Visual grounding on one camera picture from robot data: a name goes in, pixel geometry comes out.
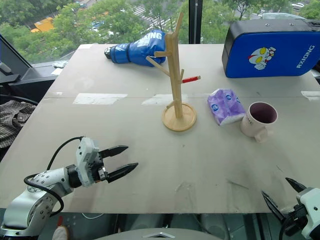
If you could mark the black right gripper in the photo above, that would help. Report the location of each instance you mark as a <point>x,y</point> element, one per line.
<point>296,220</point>

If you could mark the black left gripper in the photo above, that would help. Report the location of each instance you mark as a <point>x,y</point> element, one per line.
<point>100,170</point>

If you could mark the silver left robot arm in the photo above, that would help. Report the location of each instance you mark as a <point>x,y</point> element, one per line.
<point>30,207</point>

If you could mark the wooden mug tree stand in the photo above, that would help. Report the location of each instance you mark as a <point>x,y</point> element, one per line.
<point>175,75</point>

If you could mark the white tape patch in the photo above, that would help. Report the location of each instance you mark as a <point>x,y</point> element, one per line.
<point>100,98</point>
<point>311,95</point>

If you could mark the white mug purple inside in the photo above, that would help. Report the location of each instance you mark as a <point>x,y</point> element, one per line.
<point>250,125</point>

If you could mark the red white round object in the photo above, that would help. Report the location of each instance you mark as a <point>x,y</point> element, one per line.
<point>61,232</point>

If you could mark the purple tissue pack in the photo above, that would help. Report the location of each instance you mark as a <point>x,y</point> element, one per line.
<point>236,107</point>
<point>217,110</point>

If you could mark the blue boxing glove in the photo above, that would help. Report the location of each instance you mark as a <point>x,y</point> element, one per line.
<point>135,53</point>

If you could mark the crumpled white wrapper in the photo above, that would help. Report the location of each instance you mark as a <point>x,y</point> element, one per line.
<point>60,64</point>

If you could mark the plaid cloth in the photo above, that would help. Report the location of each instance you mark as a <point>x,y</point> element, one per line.
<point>12,120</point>

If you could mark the blue black kick pad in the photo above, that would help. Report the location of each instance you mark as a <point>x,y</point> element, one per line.
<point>270,57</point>

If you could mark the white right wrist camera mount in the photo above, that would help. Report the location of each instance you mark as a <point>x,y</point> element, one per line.
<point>311,210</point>

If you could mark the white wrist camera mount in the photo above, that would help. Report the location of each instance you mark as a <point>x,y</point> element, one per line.
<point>311,210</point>
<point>86,160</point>

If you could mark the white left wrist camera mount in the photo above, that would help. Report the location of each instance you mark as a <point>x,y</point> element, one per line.
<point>86,160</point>

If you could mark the black angled frame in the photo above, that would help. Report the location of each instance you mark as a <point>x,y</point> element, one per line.
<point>22,77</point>

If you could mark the black window post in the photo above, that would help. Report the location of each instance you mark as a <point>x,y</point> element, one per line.
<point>195,20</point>

